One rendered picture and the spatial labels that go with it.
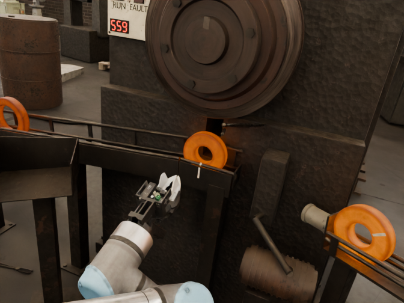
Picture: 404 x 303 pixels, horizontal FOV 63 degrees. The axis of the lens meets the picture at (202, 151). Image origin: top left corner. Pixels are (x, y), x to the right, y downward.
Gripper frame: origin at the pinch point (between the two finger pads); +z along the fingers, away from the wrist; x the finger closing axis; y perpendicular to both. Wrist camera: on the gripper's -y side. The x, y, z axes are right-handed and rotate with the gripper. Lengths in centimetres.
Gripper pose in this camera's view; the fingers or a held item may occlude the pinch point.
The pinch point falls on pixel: (175, 181)
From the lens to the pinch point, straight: 92.2
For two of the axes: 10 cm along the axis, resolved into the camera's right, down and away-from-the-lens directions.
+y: -0.1, -7.6, -6.6
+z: 3.9, -6.1, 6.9
